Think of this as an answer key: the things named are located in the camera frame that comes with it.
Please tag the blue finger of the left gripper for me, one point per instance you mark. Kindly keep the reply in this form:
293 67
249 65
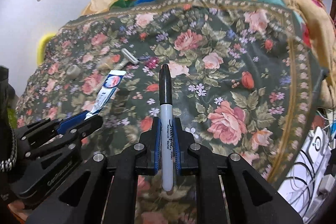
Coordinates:
64 125

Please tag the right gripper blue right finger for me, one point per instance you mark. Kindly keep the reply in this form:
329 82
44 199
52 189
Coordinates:
176 147

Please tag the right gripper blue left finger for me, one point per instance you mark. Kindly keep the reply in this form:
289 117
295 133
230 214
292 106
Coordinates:
157 149

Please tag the grey tape roll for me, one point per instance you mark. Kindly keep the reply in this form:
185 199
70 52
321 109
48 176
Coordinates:
73 72

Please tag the black grey marker pen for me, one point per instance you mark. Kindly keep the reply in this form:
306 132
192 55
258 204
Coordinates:
166 127

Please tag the white toothpaste tube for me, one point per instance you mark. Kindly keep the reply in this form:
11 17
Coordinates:
107 90

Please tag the clear plastic wrapper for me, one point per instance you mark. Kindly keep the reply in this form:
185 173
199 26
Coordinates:
108 63

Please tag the white disposable razor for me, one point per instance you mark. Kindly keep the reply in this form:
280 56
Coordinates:
127 58

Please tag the dark floral bedspread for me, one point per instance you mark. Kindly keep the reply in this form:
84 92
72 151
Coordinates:
243 79

